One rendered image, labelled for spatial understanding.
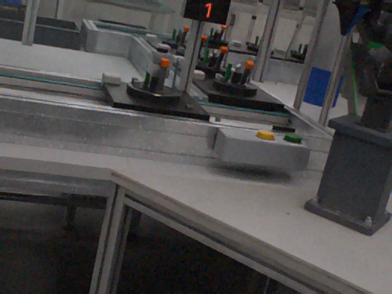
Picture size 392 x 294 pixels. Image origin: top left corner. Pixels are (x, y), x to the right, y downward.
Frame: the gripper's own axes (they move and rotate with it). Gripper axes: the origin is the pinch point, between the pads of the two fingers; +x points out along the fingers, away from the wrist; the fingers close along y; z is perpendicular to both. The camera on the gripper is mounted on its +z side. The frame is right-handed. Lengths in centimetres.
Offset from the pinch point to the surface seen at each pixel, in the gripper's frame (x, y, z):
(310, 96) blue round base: 37, -49, 95
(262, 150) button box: 31.6, 15.0, -5.3
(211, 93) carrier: 28.6, 16.1, 33.2
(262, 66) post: 32, -39, 127
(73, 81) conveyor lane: 31, 55, 32
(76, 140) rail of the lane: 37, 56, 2
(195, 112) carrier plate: 28.5, 27.8, 8.8
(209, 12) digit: 5.9, 23.3, 28.9
